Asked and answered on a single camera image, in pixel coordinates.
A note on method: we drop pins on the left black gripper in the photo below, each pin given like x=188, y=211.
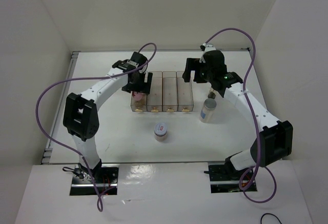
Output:
x=146, y=88

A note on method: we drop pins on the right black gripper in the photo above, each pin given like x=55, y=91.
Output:
x=193, y=64

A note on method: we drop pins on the pink cap spice bottle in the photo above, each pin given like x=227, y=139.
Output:
x=138, y=99

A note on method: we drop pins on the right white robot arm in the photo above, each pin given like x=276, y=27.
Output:
x=273, y=137

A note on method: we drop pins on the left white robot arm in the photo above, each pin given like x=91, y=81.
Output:
x=81, y=110

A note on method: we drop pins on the clear organizer bin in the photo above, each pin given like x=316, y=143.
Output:
x=154, y=99
x=143, y=108
x=169, y=91
x=184, y=94

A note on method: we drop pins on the gold black cap bottle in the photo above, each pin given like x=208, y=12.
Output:
x=212, y=93

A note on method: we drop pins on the silver lid blue label jar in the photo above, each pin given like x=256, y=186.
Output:
x=207, y=111

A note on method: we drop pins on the red label spice jar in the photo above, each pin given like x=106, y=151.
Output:
x=160, y=131

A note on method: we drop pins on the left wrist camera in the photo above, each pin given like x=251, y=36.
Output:
x=137, y=59

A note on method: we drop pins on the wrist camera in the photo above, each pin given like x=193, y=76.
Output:
x=137, y=59
x=207, y=48

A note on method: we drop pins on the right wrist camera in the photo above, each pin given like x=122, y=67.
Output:
x=207, y=48

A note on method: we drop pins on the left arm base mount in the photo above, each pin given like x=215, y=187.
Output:
x=106, y=180

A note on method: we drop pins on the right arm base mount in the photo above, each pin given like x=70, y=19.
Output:
x=222, y=180

